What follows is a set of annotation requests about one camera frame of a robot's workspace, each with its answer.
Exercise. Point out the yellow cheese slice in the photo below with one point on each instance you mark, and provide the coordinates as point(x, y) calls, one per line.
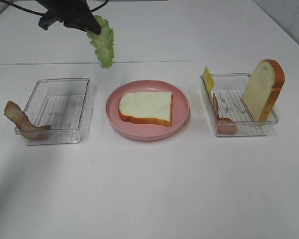
point(208, 81)

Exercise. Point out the clear plastic tray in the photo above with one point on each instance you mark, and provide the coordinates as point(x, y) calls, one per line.
point(66, 105)
point(228, 90)

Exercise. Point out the clear plastic right tray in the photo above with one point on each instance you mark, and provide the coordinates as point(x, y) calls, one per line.
point(228, 90)

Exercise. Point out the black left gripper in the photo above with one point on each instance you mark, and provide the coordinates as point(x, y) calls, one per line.
point(74, 14)

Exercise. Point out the bacon strip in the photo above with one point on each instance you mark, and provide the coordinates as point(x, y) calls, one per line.
point(14, 113)
point(225, 126)

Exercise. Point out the bread slice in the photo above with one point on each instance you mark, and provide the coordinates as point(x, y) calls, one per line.
point(263, 89)
point(145, 107)

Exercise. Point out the pink round plate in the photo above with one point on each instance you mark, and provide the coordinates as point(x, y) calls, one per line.
point(147, 132)

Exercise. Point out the green lettuce leaf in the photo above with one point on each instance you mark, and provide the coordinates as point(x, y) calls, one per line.
point(103, 42)

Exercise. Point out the clear plastic left tray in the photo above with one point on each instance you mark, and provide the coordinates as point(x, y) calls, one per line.
point(66, 105)

